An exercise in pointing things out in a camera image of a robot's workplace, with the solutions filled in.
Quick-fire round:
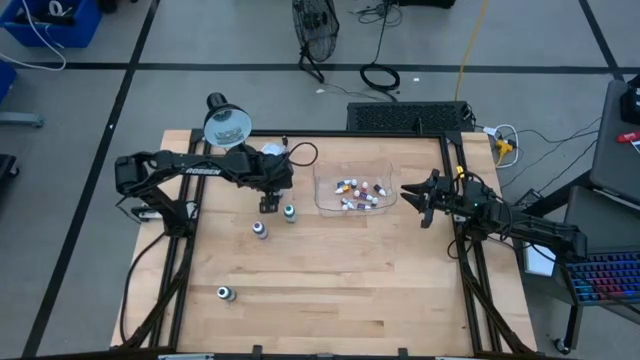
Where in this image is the black desk lamp white shade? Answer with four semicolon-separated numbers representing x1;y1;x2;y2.
202;91;254;150

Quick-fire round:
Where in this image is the grey rolling desk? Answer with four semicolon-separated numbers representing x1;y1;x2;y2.
519;185;640;357

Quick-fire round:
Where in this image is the blue plastic storage bin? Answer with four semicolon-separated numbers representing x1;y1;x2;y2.
0;0;104;50

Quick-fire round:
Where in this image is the rainbow backlit keyboard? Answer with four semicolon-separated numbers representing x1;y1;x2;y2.
568;251;640;307

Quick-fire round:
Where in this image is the black aluminium table frame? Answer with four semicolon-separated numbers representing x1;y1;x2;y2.
112;128;539;360

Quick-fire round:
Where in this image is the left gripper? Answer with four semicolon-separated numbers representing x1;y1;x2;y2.
249;152;295;214

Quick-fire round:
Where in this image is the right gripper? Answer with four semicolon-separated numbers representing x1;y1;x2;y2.
399;168;461;230

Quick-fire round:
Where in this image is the dark grey desk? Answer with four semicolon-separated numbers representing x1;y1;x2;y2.
589;79;640;201

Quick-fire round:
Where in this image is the thick yellow hanging cable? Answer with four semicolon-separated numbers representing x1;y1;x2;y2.
453;0;490;102

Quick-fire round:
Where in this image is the black lamp power cable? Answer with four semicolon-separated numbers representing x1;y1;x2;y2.
282;135;320;169

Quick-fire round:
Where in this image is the black mesh computer case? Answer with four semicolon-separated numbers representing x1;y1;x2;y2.
345;100;475;134

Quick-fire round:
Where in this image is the clear plastic bin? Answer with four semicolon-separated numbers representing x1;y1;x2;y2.
312;158;400;219

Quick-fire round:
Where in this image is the black coiled floor cable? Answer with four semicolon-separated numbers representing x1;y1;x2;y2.
355;0;402;94

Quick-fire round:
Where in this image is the black floor fan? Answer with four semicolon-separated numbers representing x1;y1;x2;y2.
291;0;341;85

